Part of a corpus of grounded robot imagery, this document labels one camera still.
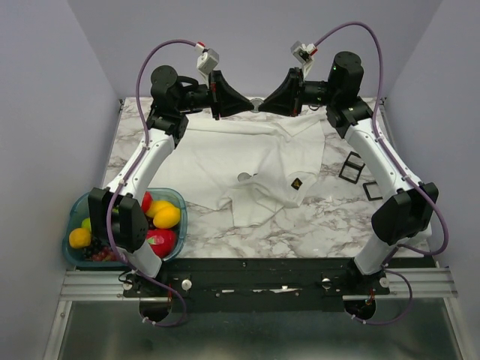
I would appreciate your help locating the yellow lemon left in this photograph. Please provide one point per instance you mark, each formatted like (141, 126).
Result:
(156, 206)

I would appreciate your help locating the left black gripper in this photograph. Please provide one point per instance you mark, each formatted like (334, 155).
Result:
(223, 99)

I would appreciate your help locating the teal plastic fruit bowl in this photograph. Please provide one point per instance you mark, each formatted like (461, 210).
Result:
(80, 211)

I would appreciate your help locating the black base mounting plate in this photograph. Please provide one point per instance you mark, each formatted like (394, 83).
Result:
(258, 285)

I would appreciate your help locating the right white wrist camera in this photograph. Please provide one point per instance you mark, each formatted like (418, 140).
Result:
(304, 53)

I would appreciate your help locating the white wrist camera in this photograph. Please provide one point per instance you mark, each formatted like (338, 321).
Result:
(304, 53)
(207, 62)

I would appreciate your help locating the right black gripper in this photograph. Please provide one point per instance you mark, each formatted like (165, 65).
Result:
(287, 99)

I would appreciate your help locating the black frame stand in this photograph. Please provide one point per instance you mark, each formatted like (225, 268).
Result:
(372, 191)
(352, 168)

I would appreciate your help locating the red apple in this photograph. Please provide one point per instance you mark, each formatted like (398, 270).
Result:
(146, 202)
(162, 241)

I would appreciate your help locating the yellow lemon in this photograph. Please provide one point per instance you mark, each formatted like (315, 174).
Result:
(167, 217)
(156, 206)

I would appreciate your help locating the orange citrus fruit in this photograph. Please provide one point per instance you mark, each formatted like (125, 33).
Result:
(80, 238)

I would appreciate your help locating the black yellow garment label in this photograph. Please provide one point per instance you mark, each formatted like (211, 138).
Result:
(296, 184)

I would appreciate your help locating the black frame stand lower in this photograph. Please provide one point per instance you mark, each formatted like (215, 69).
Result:
(372, 191)

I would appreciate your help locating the yellow lemon right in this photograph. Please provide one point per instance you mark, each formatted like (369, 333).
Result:
(167, 217)

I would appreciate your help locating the white printed t-shirt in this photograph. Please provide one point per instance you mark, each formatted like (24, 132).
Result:
(248, 165)

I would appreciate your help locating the black frame stand upper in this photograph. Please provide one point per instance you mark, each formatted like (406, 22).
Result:
(352, 168)

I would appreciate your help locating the aluminium rail frame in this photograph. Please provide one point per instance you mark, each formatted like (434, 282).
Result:
(104, 286)

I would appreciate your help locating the green lime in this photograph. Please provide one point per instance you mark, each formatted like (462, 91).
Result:
(86, 224)

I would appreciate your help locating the dark purple grapes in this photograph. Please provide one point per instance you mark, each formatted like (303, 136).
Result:
(98, 251)

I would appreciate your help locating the red apple lower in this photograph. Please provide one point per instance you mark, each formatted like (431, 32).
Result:
(162, 241)

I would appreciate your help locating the red apple upper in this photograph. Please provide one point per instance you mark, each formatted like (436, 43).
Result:
(146, 202)

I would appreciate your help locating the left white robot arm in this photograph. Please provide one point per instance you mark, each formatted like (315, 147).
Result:
(115, 211)

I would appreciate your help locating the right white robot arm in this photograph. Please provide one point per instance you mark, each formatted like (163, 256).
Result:
(404, 218)

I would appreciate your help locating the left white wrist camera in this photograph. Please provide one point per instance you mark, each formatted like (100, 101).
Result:
(207, 62)

